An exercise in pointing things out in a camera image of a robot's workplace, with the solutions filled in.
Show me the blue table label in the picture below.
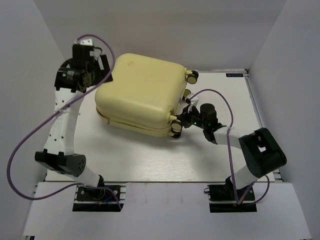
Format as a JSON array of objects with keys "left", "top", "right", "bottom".
[{"left": 225, "top": 73, "right": 244, "bottom": 78}]

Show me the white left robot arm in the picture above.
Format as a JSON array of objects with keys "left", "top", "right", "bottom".
[{"left": 35, "top": 38, "right": 112, "bottom": 200}]

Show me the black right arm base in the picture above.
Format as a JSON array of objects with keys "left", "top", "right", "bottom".
[{"left": 203, "top": 184, "right": 257, "bottom": 213}]

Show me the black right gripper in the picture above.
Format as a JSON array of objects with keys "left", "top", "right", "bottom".
[{"left": 175, "top": 104, "right": 207, "bottom": 130}]

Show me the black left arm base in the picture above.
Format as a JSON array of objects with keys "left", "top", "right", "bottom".
[{"left": 72, "top": 184, "right": 126, "bottom": 213}]

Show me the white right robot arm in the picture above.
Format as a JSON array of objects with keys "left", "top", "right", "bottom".
[{"left": 177, "top": 103, "right": 287, "bottom": 200}]

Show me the yellow suitcase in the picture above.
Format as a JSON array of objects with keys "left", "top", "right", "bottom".
[{"left": 94, "top": 53, "right": 199, "bottom": 138}]

